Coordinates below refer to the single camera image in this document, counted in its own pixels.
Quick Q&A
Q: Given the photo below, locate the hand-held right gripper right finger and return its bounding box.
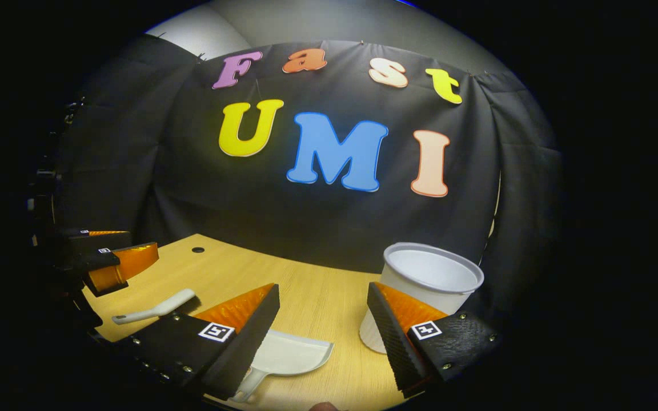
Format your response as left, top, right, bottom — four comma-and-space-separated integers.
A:
366, 281, 504, 399

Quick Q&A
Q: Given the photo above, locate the white dustpan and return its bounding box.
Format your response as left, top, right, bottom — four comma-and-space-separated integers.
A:
229, 328, 334, 404

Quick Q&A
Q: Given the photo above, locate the small white broom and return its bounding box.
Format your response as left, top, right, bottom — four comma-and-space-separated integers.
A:
112, 288, 196, 326

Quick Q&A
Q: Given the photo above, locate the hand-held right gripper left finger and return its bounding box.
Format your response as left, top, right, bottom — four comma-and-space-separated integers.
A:
113, 283, 281, 401

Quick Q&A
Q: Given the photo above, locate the wooden desktop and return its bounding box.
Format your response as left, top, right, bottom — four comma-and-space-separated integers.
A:
81, 233, 421, 411

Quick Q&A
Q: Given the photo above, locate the white garbage bin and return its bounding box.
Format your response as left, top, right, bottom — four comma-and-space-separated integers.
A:
359, 242, 485, 354

